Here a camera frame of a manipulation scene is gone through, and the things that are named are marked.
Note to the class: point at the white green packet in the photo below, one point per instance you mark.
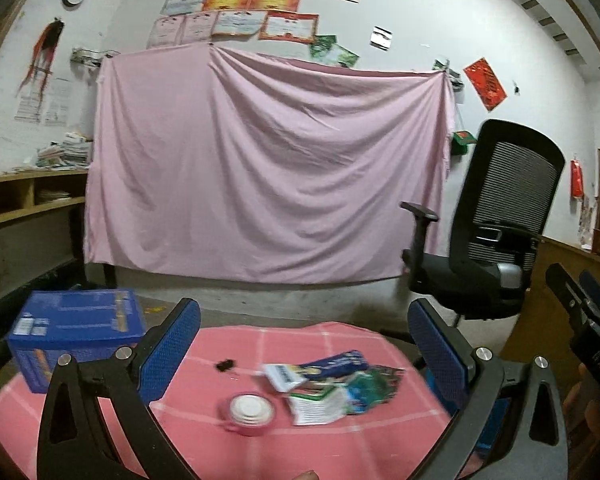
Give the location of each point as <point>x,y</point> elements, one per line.
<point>318,409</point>

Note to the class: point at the green snack wrapper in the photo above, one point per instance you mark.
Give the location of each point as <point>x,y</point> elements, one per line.
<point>358,396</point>

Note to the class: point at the red framed certificate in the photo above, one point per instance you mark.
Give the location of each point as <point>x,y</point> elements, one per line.
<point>286,26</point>

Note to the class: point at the wooden desk panel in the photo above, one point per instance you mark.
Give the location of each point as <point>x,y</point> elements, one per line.
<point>543,326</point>

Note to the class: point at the wooden wall shelf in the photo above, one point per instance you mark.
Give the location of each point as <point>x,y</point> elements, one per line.
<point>29,193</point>

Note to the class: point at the red hanging wall charm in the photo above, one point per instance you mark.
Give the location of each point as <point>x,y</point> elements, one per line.
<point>576,180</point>

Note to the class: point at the red square wall poster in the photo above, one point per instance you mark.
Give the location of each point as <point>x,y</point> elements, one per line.
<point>486,83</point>

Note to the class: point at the pink checkered table cloth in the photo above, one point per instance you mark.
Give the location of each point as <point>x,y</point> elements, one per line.
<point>388,442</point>

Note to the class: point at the black mesh office chair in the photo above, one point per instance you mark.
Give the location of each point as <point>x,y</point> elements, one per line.
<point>498,223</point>

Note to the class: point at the stack of papers on shelf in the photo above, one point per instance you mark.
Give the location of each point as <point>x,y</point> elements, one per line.
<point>73,151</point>

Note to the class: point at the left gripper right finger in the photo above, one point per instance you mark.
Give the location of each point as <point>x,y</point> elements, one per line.
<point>513,407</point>

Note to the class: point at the pink hanging bedsheet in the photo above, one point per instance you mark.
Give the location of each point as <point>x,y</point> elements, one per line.
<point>217,163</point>

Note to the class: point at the red tassel wall ornament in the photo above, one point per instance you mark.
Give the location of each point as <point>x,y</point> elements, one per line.
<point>43,53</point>

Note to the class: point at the black binder clip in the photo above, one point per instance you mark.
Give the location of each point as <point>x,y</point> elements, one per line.
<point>225,365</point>

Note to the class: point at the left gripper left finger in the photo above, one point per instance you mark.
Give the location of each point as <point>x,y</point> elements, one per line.
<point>74,441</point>

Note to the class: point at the dark blue snack wrapper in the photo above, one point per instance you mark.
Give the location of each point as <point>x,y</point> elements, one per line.
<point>343,364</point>

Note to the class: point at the pink tape roll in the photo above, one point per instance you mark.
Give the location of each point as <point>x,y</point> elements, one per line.
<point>248,414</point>

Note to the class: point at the blue cardboard box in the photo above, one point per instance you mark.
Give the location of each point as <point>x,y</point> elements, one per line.
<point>87,324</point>

